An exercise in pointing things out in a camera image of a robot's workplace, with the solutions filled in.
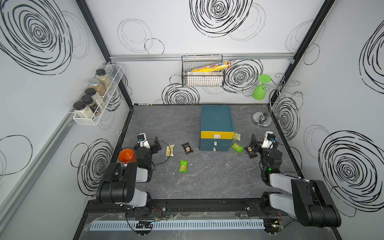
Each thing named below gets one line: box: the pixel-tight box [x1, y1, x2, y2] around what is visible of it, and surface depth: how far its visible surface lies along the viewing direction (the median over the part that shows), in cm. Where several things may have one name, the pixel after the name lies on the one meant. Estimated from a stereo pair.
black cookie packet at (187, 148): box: [181, 142, 194, 154], surface depth 96 cm
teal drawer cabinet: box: [199, 105, 235, 152], surface depth 86 cm
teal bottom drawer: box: [199, 144, 230, 152], surface depth 93 cm
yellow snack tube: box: [190, 61, 231, 73], surface depth 88 cm
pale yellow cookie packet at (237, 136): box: [233, 133, 241, 141], surface depth 103 cm
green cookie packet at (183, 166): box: [178, 160, 189, 173], surface depth 88 cm
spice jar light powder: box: [73, 101, 94, 119], surface depth 63 cm
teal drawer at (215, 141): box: [200, 138, 233, 145], surface depth 88 cm
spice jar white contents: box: [85, 87, 106, 109], surface depth 69 cm
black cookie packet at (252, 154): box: [244, 146, 258, 159], surface depth 94 cm
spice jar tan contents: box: [96, 69, 112, 91], surface depth 77 cm
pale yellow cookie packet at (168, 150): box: [165, 144, 175, 157], surface depth 96 cm
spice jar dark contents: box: [81, 94, 102, 116], surface depth 66 cm
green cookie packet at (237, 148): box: [231, 142, 244, 154], surface depth 97 cm
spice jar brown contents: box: [88, 79, 106, 97], surface depth 71 cm
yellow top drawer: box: [200, 131, 235, 140], surface depth 82 cm
